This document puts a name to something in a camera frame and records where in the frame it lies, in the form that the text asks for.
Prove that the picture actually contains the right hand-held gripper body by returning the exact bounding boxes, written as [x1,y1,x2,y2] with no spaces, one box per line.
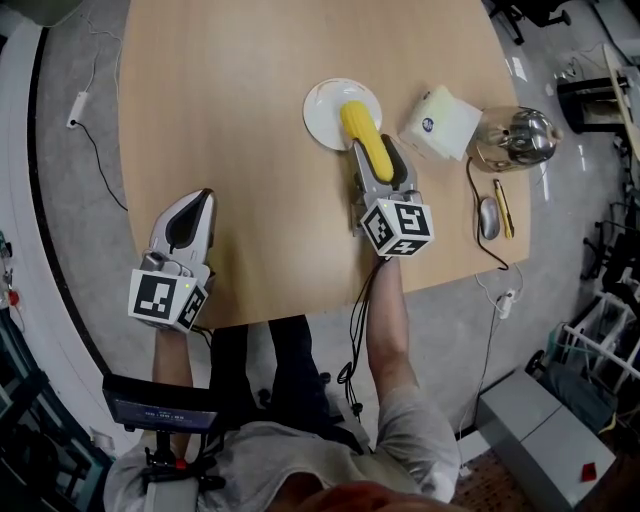
[349,174,436,259]

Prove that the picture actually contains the round wooden table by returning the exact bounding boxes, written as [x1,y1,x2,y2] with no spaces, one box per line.
[556,42,640,162]

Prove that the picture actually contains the black chest mount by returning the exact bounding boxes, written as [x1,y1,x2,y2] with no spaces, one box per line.
[142,429,227,497]

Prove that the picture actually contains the beige partition panel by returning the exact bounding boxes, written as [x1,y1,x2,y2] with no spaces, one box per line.
[29,0,84,14]

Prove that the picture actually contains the white shelf rack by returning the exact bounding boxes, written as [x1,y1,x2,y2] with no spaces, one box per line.
[559,289,640,397]

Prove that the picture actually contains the yellow corn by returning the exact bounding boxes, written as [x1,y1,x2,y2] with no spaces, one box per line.
[339,100,396,183]

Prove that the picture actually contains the black table cable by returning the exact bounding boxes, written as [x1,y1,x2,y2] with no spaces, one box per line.
[465,157,511,272]

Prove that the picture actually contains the grey computer mouse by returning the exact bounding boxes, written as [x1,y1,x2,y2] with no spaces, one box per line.
[478,196,502,241]

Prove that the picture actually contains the white round plate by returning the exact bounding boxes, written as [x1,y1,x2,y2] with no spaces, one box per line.
[302,77,384,152]

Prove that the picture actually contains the person's right forearm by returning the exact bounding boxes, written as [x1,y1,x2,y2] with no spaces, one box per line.
[365,257,421,402]

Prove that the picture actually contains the person's left forearm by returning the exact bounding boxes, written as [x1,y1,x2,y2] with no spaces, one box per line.
[151,327,196,390]

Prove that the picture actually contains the grey cabinet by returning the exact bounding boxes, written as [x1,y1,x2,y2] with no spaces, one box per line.
[477,368,618,512]

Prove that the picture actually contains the white tissue box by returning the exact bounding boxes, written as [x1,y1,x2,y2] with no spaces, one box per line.
[397,84,484,163]

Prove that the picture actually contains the yellow utility knife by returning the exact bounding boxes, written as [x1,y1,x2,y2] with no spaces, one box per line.
[493,178,516,240]

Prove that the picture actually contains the black floor cable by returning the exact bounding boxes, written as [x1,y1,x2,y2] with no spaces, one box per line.
[72,119,129,213]

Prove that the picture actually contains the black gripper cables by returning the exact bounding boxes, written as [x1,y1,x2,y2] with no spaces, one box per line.
[337,257,392,417]

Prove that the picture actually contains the person's grey shirt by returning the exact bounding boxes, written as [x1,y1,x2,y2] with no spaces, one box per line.
[103,384,462,512]

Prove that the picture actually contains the person's black trousers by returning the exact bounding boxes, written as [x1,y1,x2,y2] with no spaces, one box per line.
[209,315,362,452]

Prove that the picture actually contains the white power strip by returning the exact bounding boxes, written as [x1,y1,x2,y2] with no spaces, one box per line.
[66,91,89,130]
[496,288,518,320]

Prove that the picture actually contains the glass kettle with steel lid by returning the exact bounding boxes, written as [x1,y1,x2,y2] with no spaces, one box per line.
[473,105,565,174]

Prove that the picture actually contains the black chest-mounted screen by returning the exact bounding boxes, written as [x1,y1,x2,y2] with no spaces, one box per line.
[101,372,221,434]

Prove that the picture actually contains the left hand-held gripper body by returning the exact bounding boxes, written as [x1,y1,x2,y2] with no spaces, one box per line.
[127,250,218,334]

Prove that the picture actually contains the long white floor cable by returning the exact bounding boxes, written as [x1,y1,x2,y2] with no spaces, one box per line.
[79,8,125,97]

